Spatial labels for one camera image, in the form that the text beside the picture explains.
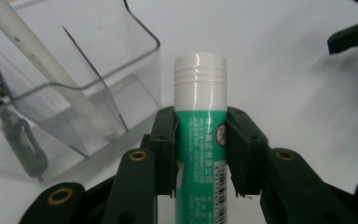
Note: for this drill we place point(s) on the white pen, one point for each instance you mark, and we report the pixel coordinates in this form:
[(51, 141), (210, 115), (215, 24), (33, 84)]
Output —
[(34, 49)]

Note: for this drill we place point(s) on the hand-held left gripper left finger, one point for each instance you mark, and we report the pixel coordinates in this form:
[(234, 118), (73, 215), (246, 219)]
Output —
[(164, 149)]

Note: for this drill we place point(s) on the clear plastic organizer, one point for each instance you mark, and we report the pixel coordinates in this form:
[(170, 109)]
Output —
[(136, 93)]

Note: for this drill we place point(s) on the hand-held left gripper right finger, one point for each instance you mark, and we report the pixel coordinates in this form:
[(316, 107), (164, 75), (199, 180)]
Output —
[(245, 149)]

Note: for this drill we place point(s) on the green and white glue stick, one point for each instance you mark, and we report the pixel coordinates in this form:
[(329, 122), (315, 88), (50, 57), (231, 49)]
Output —
[(199, 93)]

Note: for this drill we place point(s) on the black pen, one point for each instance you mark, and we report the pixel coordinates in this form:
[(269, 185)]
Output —
[(21, 143)]

